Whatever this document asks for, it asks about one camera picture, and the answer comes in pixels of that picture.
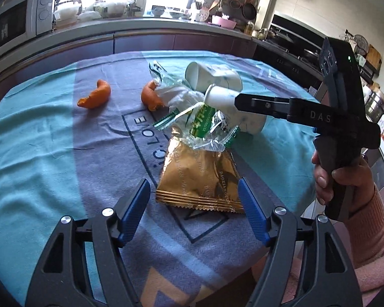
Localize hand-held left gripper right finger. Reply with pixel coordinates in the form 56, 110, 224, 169
238, 178, 364, 307

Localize black gas stove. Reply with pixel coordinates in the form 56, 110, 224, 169
264, 29, 325, 74

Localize person's pink clothing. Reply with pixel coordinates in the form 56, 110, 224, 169
251, 256, 306, 296

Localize clear stacked food containers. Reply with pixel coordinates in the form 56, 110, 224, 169
54, 3, 82, 24

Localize hanging black frying pan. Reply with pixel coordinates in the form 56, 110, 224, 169
242, 3, 257, 20

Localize clear plastic bag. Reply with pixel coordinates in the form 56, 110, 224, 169
147, 60, 208, 111

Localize teal and grey printed tablecloth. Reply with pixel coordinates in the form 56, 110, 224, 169
0, 50, 324, 307

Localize small orange peel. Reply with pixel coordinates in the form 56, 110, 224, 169
141, 80, 165, 112

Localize wooden cutting board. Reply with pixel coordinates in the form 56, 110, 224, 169
366, 45, 383, 71

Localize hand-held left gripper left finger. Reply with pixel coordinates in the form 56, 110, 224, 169
25, 178, 152, 307

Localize person's right hand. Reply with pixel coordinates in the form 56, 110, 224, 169
311, 152, 376, 213

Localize clear green-print plastic wrapper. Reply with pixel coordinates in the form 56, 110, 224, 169
151, 101, 242, 151

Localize dark kitchen base cabinets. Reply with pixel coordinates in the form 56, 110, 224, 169
0, 30, 258, 84

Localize person's right forearm pink sleeve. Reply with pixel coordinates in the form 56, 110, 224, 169
342, 184, 384, 271

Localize pink plastic basin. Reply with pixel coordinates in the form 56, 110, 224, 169
212, 15, 237, 29

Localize large orange peel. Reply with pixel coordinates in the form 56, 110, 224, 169
77, 79, 111, 109

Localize clear container dark contents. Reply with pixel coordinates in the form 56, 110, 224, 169
104, 2, 129, 17

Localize white paper cup blue print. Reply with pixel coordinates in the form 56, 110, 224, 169
218, 109, 268, 135
185, 61, 243, 92
203, 84, 244, 112

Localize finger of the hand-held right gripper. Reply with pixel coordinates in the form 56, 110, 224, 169
233, 93, 292, 119

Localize gold snack packet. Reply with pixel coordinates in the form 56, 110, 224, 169
156, 141, 245, 213

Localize white plastic bags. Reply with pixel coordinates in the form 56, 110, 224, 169
78, 10, 102, 20

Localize white microwave oven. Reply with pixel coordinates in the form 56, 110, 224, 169
0, 0, 57, 56

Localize white dotted utensil holder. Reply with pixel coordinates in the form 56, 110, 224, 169
195, 6, 210, 22

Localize stainless steel pot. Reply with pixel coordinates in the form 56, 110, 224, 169
365, 91, 384, 122

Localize grey kitchen countertop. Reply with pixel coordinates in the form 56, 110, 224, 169
0, 14, 257, 68

